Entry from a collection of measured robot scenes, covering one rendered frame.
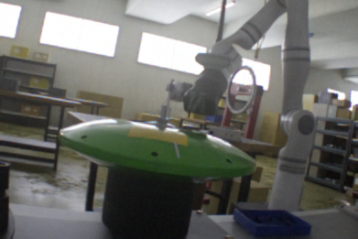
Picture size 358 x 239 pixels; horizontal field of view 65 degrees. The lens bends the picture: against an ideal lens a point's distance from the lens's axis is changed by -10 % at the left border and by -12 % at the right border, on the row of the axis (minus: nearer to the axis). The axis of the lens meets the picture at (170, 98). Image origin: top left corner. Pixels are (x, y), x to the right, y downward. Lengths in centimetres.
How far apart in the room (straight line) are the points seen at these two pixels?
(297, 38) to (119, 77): 864
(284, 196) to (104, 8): 902
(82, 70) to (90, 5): 200
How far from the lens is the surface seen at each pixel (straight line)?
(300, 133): 95
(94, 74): 932
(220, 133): 195
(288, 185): 96
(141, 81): 961
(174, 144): 38
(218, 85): 73
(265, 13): 100
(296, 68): 96
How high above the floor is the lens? 112
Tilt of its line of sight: 2 degrees up
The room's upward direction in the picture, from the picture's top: 9 degrees clockwise
